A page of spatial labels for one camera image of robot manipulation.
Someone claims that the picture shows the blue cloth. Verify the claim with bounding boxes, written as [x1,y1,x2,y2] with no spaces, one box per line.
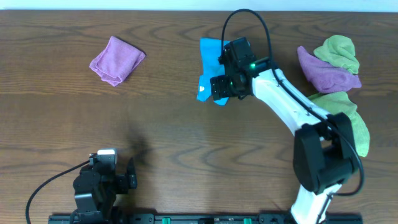
[197,38,224,102]

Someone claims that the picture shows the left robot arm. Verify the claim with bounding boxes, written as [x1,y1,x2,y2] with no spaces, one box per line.
[68,154,137,224]

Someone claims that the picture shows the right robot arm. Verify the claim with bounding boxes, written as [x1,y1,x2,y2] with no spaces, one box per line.
[210,38,363,223]

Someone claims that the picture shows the crumpled purple cloth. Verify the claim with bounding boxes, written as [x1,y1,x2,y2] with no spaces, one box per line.
[297,46,362,94]

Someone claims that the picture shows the lower green cloth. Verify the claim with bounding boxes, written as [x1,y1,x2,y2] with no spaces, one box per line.
[308,91,371,157]

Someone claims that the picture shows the green cloth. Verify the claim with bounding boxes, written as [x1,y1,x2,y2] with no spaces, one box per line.
[313,35,360,75]
[308,91,371,157]

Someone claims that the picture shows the folded purple cloth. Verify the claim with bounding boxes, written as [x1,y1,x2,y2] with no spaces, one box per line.
[89,36,146,86]

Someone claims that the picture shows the upper green cloth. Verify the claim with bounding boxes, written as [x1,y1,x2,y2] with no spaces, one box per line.
[313,35,360,75]

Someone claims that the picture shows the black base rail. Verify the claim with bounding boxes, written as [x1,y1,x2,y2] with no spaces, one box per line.
[48,213,364,224]

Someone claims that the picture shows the right black cable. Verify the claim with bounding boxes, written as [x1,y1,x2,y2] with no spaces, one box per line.
[220,8,365,197]

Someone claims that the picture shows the black cable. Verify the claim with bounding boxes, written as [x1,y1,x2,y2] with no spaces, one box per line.
[220,8,365,197]
[25,159,91,224]

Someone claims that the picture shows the left black cable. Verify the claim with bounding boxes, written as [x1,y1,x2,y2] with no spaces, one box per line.
[25,159,91,224]

